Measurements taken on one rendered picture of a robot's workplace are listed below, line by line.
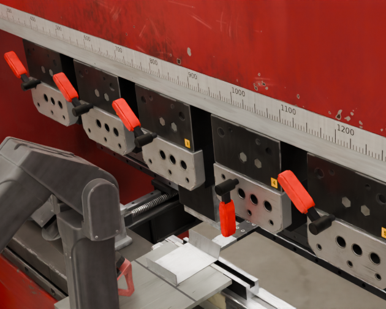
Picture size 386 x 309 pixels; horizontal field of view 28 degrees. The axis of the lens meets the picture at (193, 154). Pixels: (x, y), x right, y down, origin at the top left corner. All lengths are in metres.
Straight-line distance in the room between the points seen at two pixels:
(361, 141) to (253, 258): 2.20
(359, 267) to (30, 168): 0.48
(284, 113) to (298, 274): 2.03
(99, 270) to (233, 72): 0.37
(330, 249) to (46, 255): 0.82
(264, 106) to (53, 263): 0.78
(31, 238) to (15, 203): 0.98
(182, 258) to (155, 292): 0.10
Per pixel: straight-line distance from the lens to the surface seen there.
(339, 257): 1.11
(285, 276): 3.06
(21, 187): 0.85
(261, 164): 1.15
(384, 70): 0.93
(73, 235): 0.91
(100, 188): 0.87
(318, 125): 1.03
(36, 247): 1.79
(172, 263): 1.44
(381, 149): 0.98
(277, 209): 1.16
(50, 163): 0.85
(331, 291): 2.98
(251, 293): 1.39
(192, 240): 1.48
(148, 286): 1.40
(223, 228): 1.22
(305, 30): 1.00
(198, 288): 1.38
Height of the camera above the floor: 1.84
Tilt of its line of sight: 27 degrees down
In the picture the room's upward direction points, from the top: 6 degrees counter-clockwise
